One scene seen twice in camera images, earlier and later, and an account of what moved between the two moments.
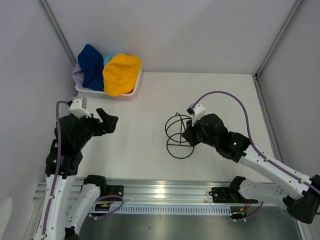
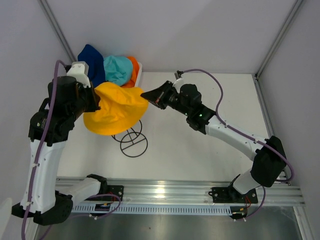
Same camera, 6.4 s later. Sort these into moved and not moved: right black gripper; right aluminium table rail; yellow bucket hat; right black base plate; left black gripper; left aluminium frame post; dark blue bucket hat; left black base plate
Moved: right black gripper; left black gripper; yellow bucket hat
Not moved: right black base plate; left aluminium frame post; right aluminium table rail; left black base plate; dark blue bucket hat
